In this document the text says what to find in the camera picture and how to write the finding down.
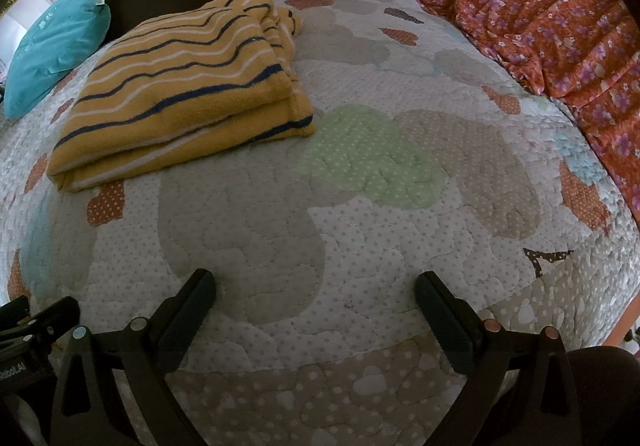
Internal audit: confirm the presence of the patchwork quilt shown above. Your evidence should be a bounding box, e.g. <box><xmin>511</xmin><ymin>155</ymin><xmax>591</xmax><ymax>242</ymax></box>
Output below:
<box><xmin>0</xmin><ymin>0</ymin><xmax>640</xmax><ymax>446</ymax></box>

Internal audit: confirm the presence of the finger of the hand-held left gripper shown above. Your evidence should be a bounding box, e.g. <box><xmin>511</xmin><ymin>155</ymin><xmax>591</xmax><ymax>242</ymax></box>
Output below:
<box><xmin>0</xmin><ymin>297</ymin><xmax>81</xmax><ymax>352</ymax></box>

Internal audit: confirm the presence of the yellow striped cloth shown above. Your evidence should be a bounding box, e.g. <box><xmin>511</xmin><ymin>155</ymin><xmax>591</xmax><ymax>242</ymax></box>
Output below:
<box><xmin>47</xmin><ymin>0</ymin><xmax>318</xmax><ymax>191</ymax></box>

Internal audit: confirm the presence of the person's dark trouser leg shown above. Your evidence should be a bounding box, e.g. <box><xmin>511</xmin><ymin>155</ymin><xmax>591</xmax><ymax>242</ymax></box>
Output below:
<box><xmin>564</xmin><ymin>345</ymin><xmax>640</xmax><ymax>446</ymax></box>

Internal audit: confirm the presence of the teal pillow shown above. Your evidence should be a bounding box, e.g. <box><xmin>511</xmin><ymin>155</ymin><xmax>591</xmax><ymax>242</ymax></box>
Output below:
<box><xmin>4</xmin><ymin>0</ymin><xmax>112</xmax><ymax>121</ymax></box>

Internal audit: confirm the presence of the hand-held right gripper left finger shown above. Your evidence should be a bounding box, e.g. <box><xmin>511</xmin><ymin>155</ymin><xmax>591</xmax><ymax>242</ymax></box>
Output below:
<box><xmin>50</xmin><ymin>268</ymin><xmax>217</xmax><ymax>446</ymax></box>

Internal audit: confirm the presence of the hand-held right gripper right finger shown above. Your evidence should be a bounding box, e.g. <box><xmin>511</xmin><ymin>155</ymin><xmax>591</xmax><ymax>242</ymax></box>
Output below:
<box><xmin>415</xmin><ymin>271</ymin><xmax>583</xmax><ymax>446</ymax></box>

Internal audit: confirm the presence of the orange floral bed sheet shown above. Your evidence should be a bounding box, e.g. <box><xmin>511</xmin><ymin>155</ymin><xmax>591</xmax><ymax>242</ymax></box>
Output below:
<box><xmin>189</xmin><ymin>0</ymin><xmax>640</xmax><ymax>221</ymax></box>

